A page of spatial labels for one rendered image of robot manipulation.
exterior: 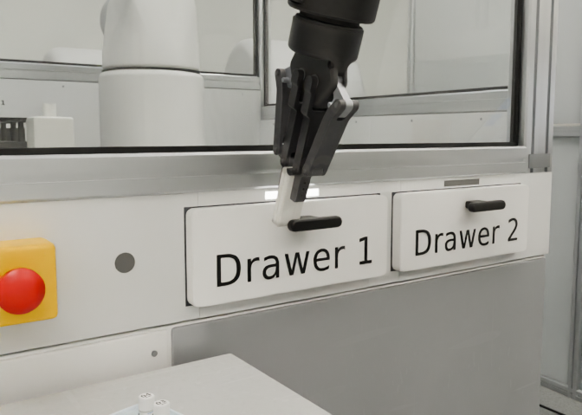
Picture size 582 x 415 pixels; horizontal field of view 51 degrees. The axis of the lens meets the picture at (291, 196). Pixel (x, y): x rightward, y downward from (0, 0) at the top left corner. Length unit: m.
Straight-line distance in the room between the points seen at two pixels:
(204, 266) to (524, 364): 0.67
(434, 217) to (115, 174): 0.46
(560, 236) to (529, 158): 1.52
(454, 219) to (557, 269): 1.71
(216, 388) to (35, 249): 0.22
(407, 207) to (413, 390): 0.28
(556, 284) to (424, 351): 1.71
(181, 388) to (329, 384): 0.28
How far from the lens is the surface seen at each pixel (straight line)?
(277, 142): 0.71
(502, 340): 1.12
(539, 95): 1.13
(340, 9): 0.61
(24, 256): 0.60
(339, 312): 0.84
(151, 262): 0.69
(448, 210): 0.93
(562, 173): 2.59
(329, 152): 0.66
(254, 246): 0.72
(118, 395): 0.64
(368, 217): 0.82
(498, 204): 0.96
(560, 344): 2.69
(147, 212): 0.68
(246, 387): 0.64
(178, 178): 0.68
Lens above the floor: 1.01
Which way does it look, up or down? 6 degrees down
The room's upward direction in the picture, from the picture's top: straight up
